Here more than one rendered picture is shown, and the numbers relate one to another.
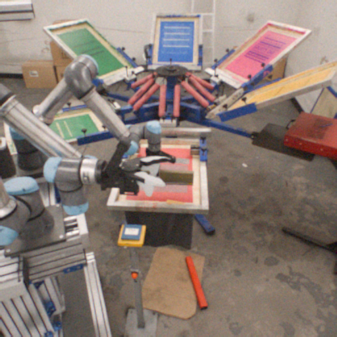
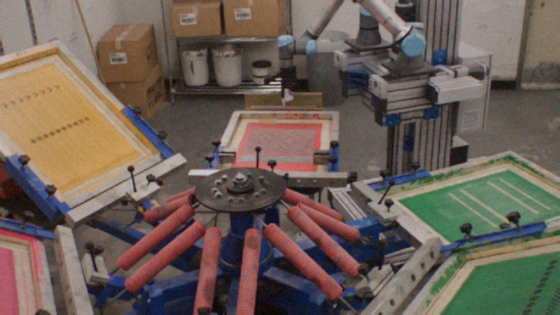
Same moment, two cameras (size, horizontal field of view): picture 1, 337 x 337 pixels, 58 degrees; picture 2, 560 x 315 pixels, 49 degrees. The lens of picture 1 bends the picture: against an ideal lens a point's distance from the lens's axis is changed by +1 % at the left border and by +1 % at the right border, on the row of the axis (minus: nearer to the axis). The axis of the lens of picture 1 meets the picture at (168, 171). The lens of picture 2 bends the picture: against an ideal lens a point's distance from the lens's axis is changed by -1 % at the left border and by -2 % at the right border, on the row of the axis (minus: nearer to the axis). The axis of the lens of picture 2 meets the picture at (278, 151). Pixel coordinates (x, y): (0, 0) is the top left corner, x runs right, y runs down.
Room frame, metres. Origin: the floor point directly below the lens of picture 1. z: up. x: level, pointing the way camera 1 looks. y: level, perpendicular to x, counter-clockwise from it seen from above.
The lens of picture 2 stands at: (4.47, 0.21, 2.29)
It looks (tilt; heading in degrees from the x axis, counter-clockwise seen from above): 26 degrees down; 184
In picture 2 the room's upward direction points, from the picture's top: 2 degrees counter-clockwise
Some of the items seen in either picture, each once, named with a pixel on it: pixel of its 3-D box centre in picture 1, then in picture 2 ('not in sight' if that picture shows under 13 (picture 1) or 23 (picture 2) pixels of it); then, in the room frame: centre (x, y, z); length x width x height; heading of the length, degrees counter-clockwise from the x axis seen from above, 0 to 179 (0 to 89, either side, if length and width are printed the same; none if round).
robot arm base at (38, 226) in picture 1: (31, 217); (368, 33); (0.86, 0.55, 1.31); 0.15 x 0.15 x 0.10
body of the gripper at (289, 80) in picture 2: (153, 157); (288, 77); (1.41, 0.08, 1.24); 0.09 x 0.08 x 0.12; 86
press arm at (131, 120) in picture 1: (109, 125); (396, 243); (2.43, 0.53, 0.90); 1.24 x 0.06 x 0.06; 116
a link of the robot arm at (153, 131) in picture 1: (153, 132); (286, 47); (1.40, 0.08, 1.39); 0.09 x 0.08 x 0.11; 85
